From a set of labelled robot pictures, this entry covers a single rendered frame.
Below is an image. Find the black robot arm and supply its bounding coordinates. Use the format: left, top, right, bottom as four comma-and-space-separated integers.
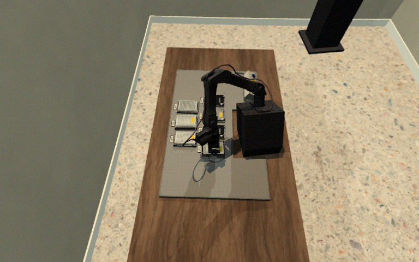
195, 68, 270, 146

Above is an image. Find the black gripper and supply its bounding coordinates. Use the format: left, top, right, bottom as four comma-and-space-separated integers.
208, 136, 220, 155

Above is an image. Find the beige control panel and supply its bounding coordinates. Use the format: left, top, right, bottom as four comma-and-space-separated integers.
240, 70, 256, 101

